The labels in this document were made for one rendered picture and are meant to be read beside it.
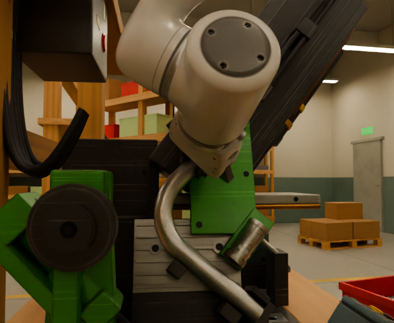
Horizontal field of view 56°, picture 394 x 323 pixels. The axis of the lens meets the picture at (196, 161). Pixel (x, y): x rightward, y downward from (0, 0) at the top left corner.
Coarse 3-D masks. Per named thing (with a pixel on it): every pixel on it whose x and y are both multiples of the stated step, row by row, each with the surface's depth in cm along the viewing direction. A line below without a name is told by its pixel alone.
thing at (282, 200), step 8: (264, 192) 94; (272, 192) 94; (280, 192) 94; (288, 192) 94; (176, 200) 76; (184, 200) 76; (256, 200) 78; (264, 200) 78; (272, 200) 78; (280, 200) 78; (288, 200) 78; (296, 200) 79; (304, 200) 79; (312, 200) 79; (176, 208) 76; (184, 208) 76; (256, 208) 78; (264, 208) 78; (272, 208) 78; (280, 208) 78; (288, 208) 79; (296, 208) 79; (304, 208) 79; (312, 208) 79
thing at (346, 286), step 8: (352, 280) 90; (360, 280) 90; (368, 280) 91; (376, 280) 92; (384, 280) 93; (392, 280) 94; (344, 288) 87; (352, 288) 84; (360, 288) 83; (368, 288) 91; (376, 288) 92; (384, 288) 93; (392, 288) 94; (352, 296) 85; (360, 296) 82; (368, 296) 80; (376, 296) 78; (384, 296) 93; (392, 296) 93; (368, 304) 81; (376, 304) 79; (384, 304) 76; (392, 304) 75; (384, 312) 77; (392, 312) 75
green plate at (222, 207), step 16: (240, 160) 67; (208, 176) 65; (240, 176) 66; (192, 192) 64; (208, 192) 65; (224, 192) 65; (240, 192) 65; (192, 208) 63; (208, 208) 64; (224, 208) 64; (240, 208) 64; (192, 224) 63; (208, 224) 63; (224, 224) 63; (240, 224) 63
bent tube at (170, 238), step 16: (192, 160) 61; (176, 176) 60; (192, 176) 61; (160, 192) 59; (176, 192) 60; (160, 208) 58; (160, 224) 57; (160, 240) 58; (176, 240) 57; (176, 256) 57; (192, 256) 56; (192, 272) 57; (208, 272) 56; (224, 288) 55; (240, 288) 56; (240, 304) 55; (256, 304) 55; (256, 320) 55
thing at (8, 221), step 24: (0, 216) 33; (24, 216) 34; (0, 240) 33; (24, 240) 35; (0, 264) 33; (24, 264) 34; (24, 288) 33; (48, 288) 34; (96, 288) 35; (48, 312) 34; (96, 312) 34
